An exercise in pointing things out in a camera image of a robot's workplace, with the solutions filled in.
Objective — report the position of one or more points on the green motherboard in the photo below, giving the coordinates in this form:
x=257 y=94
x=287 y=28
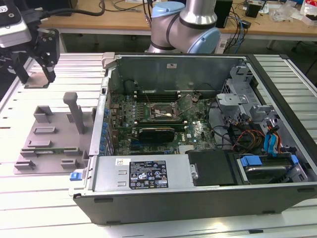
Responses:
x=128 y=111

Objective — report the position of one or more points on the tall black box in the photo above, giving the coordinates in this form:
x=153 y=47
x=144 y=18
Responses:
x=224 y=12

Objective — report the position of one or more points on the black RAM slot bank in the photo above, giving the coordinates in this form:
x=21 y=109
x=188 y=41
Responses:
x=161 y=123
x=161 y=97

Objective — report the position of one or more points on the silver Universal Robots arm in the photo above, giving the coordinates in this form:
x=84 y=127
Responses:
x=168 y=29

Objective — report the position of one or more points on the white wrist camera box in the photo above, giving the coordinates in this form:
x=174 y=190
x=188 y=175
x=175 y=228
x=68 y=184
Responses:
x=12 y=32

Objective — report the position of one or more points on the green RAM stick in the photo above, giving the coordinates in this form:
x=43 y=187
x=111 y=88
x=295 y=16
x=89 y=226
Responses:
x=59 y=150

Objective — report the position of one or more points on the grey parts rack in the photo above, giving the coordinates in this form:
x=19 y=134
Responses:
x=62 y=158

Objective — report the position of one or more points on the silver power supply unit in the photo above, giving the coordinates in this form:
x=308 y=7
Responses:
x=111 y=173

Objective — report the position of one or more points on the white labelled box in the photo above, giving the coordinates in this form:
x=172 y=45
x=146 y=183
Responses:
x=222 y=45

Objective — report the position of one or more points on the black open PC case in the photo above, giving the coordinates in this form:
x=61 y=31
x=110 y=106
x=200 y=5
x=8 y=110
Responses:
x=173 y=205

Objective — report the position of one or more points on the wooden desk white frame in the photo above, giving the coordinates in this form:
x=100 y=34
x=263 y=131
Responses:
x=99 y=23

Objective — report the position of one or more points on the silver metal drive cage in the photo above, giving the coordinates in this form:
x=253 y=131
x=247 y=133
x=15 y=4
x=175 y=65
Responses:
x=232 y=99

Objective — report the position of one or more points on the blue case latch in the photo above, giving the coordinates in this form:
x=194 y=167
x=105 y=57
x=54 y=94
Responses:
x=75 y=176

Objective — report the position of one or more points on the clear plastic bags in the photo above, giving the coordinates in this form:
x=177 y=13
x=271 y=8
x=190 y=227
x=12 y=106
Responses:
x=284 y=12

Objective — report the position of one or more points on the red white package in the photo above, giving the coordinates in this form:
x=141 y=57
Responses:
x=308 y=10

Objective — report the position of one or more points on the CPU socket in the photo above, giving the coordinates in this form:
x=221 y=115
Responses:
x=158 y=108

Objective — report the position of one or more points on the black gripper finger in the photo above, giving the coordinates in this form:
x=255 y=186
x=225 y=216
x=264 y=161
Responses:
x=50 y=49
x=21 y=69

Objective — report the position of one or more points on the small black adapter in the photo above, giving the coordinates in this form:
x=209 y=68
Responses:
x=246 y=24

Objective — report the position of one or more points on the hard disk in blue carrier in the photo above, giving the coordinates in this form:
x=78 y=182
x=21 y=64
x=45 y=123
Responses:
x=265 y=173

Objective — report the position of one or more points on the black plastic shroud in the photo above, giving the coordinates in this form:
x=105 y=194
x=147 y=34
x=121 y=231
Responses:
x=210 y=168

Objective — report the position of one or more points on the black graphics card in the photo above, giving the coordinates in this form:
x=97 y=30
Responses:
x=156 y=135

